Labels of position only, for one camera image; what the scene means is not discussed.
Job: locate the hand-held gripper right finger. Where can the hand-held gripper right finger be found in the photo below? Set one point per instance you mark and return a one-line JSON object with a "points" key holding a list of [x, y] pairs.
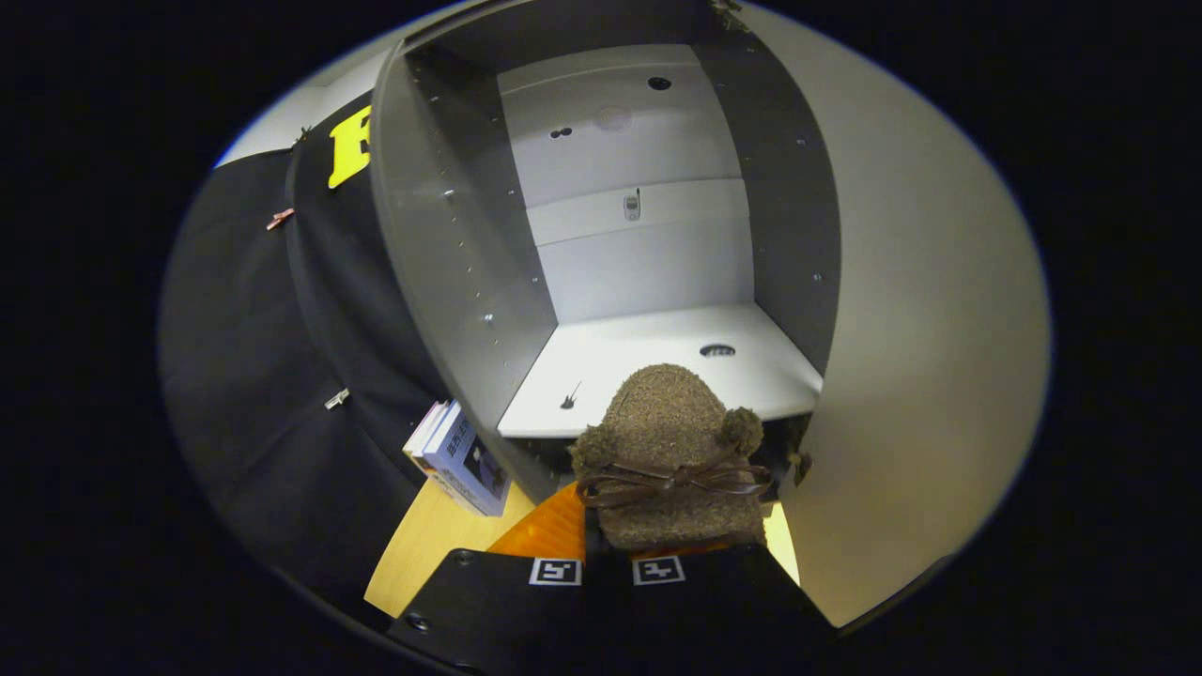
{"points": [[714, 610]]}

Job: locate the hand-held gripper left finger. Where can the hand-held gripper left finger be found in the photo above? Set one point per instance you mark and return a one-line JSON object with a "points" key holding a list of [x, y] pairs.
{"points": [[488, 610]]}

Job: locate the brown fuzzy shoe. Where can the brown fuzzy shoe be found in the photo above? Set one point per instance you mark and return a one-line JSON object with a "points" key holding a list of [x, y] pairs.
{"points": [[671, 422]]}

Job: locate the grey shoe cabinet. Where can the grey shoe cabinet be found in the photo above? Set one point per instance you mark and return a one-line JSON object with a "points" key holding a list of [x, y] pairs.
{"points": [[441, 235]]}

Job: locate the white cabinet shelf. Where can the white cabinet shelf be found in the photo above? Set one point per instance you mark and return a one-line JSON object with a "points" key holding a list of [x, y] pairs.
{"points": [[610, 357]]}

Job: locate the blue book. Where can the blue book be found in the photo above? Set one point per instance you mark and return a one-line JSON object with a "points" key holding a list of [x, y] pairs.
{"points": [[474, 465]]}

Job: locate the white book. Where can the white book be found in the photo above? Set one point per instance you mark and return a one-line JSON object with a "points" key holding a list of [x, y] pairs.
{"points": [[424, 437]]}

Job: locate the silver clip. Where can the silver clip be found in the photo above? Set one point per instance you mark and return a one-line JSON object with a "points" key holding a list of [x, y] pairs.
{"points": [[337, 399]]}

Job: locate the black backdrop cloth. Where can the black backdrop cloth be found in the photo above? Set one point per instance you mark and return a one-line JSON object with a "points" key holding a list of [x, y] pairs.
{"points": [[244, 376]]}

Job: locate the copper clip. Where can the copper clip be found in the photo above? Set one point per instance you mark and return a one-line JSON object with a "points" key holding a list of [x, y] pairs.
{"points": [[280, 219]]}

